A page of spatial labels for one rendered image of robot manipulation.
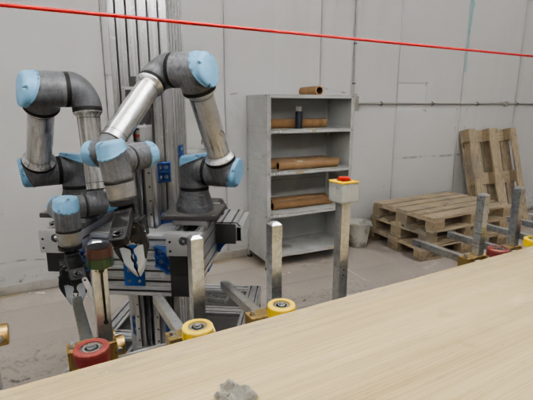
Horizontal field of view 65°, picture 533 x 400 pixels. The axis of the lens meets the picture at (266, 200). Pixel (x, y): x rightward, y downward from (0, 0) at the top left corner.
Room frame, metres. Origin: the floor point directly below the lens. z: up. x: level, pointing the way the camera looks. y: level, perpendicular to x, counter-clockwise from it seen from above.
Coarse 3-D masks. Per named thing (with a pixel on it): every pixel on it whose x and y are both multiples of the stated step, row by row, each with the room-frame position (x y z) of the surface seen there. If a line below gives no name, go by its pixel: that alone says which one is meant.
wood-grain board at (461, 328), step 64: (512, 256) 1.50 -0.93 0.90; (320, 320) 1.02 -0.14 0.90; (384, 320) 1.02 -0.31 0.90; (448, 320) 1.02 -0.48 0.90; (512, 320) 1.02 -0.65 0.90; (64, 384) 0.76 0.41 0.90; (128, 384) 0.76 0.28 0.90; (192, 384) 0.76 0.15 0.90; (256, 384) 0.76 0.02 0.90; (320, 384) 0.76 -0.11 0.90; (384, 384) 0.76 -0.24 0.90; (448, 384) 0.76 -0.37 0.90; (512, 384) 0.76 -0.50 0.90
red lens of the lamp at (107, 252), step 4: (112, 244) 0.95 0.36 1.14; (108, 248) 0.92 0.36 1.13; (112, 248) 0.94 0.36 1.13; (88, 252) 0.91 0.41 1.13; (92, 252) 0.91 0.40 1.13; (96, 252) 0.91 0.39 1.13; (100, 252) 0.91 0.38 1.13; (104, 252) 0.91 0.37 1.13; (108, 252) 0.92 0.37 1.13; (112, 252) 0.94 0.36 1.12; (88, 256) 0.91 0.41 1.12; (92, 256) 0.91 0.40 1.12; (96, 256) 0.91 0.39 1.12; (100, 256) 0.91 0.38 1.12; (104, 256) 0.91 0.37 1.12; (108, 256) 0.92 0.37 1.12
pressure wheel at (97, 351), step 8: (80, 344) 0.89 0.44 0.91; (88, 344) 0.89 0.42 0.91; (96, 344) 0.90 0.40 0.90; (104, 344) 0.89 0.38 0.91; (80, 352) 0.86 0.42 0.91; (88, 352) 0.86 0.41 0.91; (96, 352) 0.86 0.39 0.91; (104, 352) 0.87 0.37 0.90; (80, 360) 0.84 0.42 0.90; (88, 360) 0.84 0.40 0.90; (96, 360) 0.85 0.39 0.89; (104, 360) 0.86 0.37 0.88; (80, 368) 0.85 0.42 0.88
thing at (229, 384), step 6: (222, 384) 0.75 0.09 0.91; (228, 384) 0.74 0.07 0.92; (234, 384) 0.74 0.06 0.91; (222, 390) 0.73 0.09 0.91; (228, 390) 0.72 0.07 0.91; (234, 390) 0.72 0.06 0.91; (240, 390) 0.71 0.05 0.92; (246, 390) 0.73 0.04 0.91; (252, 390) 0.72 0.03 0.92; (216, 396) 0.71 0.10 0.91; (222, 396) 0.71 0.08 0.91; (228, 396) 0.71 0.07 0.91; (234, 396) 0.71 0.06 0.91; (240, 396) 0.71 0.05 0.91; (246, 396) 0.71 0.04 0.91; (252, 396) 0.71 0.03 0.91
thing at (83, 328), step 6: (72, 300) 1.22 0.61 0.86; (78, 300) 1.22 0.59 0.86; (72, 306) 1.21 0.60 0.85; (78, 306) 1.18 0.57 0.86; (78, 312) 1.14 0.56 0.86; (84, 312) 1.14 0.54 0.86; (78, 318) 1.10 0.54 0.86; (84, 318) 1.10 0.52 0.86; (78, 324) 1.07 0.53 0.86; (84, 324) 1.07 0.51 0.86; (78, 330) 1.05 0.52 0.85; (84, 330) 1.04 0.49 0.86; (90, 330) 1.04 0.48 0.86; (84, 336) 1.01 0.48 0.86; (90, 336) 1.01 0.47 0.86
